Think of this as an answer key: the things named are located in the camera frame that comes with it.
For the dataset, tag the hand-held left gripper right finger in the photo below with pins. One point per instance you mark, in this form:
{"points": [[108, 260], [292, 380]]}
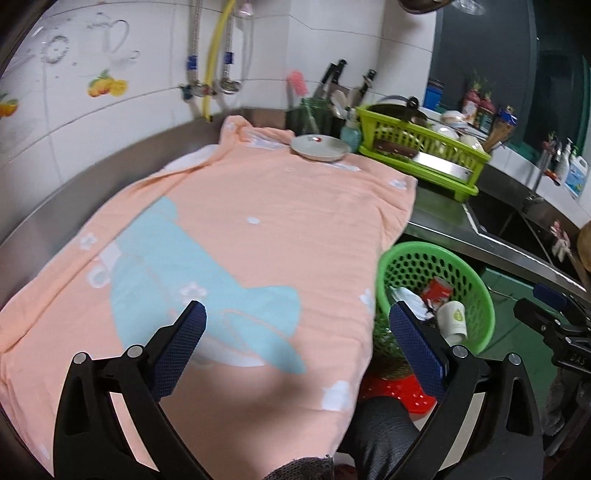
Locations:
{"points": [[415, 350]]}

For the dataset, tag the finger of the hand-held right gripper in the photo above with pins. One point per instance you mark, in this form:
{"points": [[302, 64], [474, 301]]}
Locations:
{"points": [[535, 316], [549, 293]]}

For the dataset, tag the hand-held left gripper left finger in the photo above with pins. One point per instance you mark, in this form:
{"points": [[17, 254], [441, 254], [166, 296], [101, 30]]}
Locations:
{"points": [[182, 350]]}

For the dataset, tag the white paper cup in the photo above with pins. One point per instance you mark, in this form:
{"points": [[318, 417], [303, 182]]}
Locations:
{"points": [[452, 323]]}

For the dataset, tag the red soda can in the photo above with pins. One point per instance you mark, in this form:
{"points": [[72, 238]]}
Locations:
{"points": [[436, 290]]}

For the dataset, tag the green perforated basket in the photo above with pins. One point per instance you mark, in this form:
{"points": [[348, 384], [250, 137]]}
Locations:
{"points": [[406, 258]]}

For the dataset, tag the red plastic stool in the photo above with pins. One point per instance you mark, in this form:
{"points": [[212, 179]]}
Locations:
{"points": [[406, 392]]}

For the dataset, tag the steel sink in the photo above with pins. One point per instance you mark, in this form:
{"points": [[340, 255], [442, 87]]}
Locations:
{"points": [[503, 221]]}

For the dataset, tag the steel faucet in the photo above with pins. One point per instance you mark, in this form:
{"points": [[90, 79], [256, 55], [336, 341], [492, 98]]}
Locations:
{"points": [[538, 180]]}

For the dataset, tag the white jug blue label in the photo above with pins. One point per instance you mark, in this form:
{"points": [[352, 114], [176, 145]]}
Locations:
{"points": [[579, 177]]}

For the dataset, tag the person's grey sweater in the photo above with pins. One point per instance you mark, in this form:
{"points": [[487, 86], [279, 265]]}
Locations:
{"points": [[300, 468]]}

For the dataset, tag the bundle of chopsticks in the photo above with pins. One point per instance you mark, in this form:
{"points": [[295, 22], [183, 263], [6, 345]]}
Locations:
{"points": [[498, 134]]}

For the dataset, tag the white bowl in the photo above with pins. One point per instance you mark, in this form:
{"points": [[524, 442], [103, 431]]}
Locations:
{"points": [[471, 141], [445, 132]]}

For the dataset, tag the green dish rack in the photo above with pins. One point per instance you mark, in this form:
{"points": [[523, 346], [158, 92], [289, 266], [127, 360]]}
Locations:
{"points": [[438, 152]]}

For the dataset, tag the pink printed towel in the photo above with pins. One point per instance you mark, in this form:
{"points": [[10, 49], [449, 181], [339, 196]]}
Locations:
{"points": [[277, 194]]}

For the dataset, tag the red sauce jar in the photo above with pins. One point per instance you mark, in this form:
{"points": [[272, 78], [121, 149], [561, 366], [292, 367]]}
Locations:
{"points": [[471, 106], [487, 115]]}

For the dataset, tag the steel bowl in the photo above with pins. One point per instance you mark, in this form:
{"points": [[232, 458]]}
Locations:
{"points": [[451, 117]]}

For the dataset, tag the teal soap bottle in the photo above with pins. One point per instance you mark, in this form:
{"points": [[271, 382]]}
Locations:
{"points": [[352, 136]]}

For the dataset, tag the white plate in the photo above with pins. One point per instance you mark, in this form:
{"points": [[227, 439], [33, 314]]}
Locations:
{"points": [[318, 146]]}

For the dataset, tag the blue jar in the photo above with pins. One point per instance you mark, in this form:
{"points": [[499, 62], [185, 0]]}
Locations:
{"points": [[434, 97]]}

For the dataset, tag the black wok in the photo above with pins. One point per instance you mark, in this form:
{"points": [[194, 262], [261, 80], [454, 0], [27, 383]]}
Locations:
{"points": [[397, 110]]}

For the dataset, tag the dark window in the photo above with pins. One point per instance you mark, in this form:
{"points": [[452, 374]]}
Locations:
{"points": [[508, 55]]}

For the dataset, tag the dark green utensil holder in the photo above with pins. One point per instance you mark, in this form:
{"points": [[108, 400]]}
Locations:
{"points": [[314, 110]]}

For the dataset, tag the white rice paddle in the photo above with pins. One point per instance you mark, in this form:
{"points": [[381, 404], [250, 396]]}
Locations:
{"points": [[339, 101]]}

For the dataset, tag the pink bottle brush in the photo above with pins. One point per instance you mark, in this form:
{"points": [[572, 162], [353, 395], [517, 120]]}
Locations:
{"points": [[297, 83]]}

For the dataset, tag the hanging steel pot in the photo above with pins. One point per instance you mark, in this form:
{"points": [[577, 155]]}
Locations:
{"points": [[420, 5]]}

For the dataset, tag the fruit wall sticker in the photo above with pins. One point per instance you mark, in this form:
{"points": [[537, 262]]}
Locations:
{"points": [[108, 85], [8, 107]]}

